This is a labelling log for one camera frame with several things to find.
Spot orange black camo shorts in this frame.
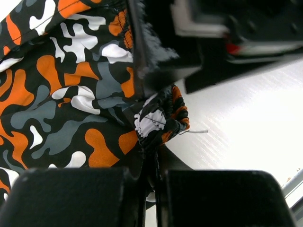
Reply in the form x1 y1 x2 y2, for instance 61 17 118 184
0 0 209 209

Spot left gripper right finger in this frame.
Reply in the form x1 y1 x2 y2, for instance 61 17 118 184
155 145 192 227

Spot aluminium mounting rail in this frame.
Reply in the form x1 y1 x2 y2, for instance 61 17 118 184
282 168 303 227

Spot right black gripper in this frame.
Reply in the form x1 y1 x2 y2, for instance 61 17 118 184
170 0 303 93

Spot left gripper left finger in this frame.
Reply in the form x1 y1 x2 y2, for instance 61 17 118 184
129 151 146 227

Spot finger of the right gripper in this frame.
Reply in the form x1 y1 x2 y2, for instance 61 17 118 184
127 0 202 98

